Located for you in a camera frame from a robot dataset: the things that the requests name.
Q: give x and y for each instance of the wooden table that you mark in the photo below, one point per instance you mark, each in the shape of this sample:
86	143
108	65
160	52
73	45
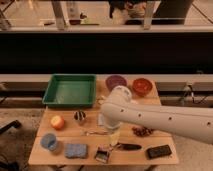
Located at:
72	133

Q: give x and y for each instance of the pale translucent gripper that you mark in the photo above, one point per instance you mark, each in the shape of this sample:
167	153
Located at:
113	135

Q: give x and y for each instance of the green plastic tray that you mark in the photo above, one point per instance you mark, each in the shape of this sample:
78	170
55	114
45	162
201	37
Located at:
70	91

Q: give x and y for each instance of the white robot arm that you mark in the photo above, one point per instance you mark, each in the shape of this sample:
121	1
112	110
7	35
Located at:
189	122

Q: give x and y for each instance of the blue plastic cup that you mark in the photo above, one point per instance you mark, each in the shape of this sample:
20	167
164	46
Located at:
49	142

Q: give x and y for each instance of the metal fork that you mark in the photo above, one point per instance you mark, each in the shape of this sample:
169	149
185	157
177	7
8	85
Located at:
87	133

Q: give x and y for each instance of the orange apple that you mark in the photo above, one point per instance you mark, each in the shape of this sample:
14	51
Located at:
57	122

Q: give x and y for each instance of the purple bowl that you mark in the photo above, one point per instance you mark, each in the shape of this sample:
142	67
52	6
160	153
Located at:
115	80

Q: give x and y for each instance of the small dark metal box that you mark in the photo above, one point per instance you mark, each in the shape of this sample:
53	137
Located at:
102	155

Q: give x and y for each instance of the dark red grape bunch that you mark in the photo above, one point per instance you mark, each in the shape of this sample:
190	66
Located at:
142	131

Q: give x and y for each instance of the black handled knife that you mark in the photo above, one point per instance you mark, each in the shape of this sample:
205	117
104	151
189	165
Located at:
126	147

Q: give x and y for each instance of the black rectangular wallet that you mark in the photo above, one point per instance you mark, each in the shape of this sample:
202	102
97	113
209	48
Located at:
159	151

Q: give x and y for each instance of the yellow banana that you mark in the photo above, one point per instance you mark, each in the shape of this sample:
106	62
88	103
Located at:
101	99

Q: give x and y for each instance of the small metal cup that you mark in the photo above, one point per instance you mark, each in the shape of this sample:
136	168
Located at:
80	117

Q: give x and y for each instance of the light blue towel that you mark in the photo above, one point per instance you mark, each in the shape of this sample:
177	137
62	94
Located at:
100	120

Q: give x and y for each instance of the blue sponge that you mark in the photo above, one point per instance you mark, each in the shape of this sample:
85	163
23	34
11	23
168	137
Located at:
75	151

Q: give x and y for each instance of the red bowl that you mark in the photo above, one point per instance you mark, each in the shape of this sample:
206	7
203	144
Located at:
142	86

